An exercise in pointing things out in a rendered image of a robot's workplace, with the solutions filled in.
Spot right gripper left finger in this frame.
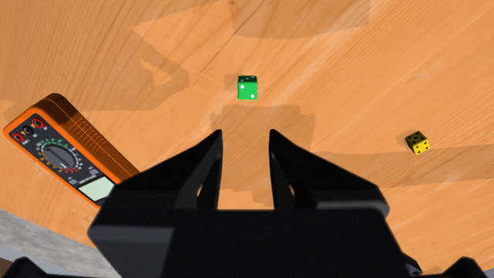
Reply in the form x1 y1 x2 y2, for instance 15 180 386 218
101 129 223 209

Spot yellow die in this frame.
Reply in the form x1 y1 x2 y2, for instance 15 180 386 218
405 131 430 154

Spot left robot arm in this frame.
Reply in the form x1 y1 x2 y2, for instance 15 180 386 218
405 256 423 276

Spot green die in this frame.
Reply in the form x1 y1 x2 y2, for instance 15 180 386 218
238 76 258 100

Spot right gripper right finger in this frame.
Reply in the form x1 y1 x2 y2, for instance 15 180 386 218
269 129 390 219

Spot orange digital multimeter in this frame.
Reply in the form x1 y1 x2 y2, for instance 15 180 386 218
3 93 140 209

